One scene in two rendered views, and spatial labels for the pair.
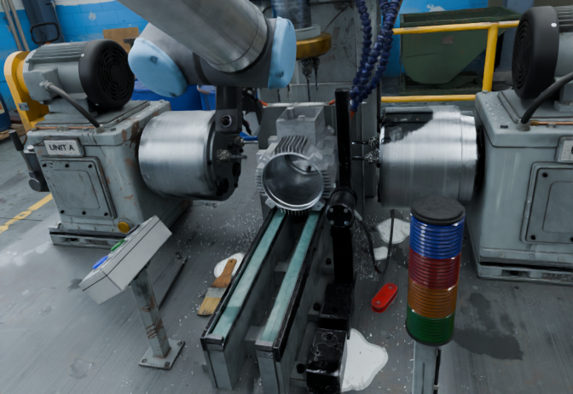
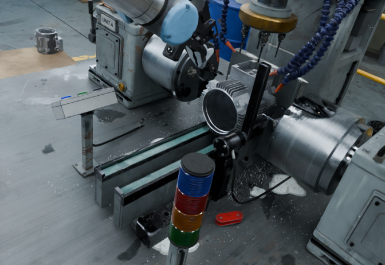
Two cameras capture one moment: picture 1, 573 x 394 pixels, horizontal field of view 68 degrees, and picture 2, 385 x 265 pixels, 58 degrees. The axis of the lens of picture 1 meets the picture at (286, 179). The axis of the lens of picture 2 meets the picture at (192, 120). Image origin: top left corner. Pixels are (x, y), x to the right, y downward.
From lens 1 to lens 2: 35 cm
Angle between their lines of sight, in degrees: 21
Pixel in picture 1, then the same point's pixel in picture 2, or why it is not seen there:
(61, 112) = not seen: hidden behind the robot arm
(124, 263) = (75, 104)
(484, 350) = not seen: outside the picture
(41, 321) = (50, 115)
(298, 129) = (243, 78)
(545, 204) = (369, 225)
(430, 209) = (192, 160)
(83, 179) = (111, 47)
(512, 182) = (354, 195)
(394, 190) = (275, 153)
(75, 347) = (54, 137)
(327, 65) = (302, 42)
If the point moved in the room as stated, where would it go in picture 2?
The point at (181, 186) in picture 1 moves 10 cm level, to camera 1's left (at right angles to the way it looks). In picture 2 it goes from (158, 78) to (136, 70)
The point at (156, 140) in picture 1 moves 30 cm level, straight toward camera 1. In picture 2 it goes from (157, 42) to (128, 74)
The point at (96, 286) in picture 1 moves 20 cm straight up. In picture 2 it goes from (56, 109) to (51, 39)
